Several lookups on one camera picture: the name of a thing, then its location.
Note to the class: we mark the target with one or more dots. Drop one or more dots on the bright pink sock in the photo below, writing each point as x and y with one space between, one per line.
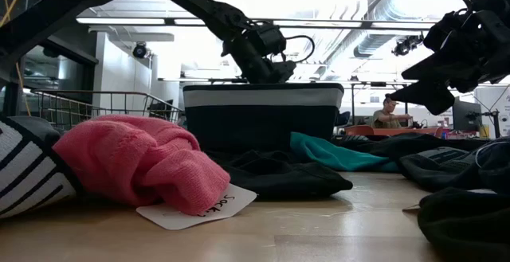
131 158

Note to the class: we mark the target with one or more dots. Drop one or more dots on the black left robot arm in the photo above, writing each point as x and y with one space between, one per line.
191 3

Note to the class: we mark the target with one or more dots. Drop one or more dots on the black round ceiling lamp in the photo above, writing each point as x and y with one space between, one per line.
140 51

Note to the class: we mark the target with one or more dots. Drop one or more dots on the teal sock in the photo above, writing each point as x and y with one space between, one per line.
330 154

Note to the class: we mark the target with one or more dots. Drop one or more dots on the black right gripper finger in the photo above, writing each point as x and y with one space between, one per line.
446 69
430 96

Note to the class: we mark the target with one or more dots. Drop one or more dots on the black computer monitor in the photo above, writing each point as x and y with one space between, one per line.
466 114

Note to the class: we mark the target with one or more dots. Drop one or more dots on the black ceiling lamp cluster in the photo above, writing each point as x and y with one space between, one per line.
406 45

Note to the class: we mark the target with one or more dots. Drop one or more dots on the black workstation frame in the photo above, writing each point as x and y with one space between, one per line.
352 102

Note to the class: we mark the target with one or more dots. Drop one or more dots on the red small basket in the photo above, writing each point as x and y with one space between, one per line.
358 130

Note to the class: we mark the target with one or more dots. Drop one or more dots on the white paper label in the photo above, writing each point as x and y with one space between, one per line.
411 207

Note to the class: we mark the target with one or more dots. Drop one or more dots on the black shirt cloth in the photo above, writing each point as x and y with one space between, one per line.
279 174

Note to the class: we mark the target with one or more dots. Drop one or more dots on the LED light bar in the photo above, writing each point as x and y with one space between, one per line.
318 24

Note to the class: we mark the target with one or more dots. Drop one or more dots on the grey briefs white waistband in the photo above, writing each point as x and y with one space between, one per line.
28 166

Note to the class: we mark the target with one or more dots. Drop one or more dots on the navy white-striped fabric bin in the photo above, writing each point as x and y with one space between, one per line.
259 118

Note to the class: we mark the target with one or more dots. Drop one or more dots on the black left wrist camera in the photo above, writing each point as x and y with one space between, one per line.
267 39

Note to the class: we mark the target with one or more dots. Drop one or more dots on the white handwritten socks label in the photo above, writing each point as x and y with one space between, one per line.
235 204

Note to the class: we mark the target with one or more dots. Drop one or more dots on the black briefs grey waistband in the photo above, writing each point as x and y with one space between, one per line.
458 226

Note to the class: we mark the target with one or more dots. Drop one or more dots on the person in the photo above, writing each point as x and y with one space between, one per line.
384 118

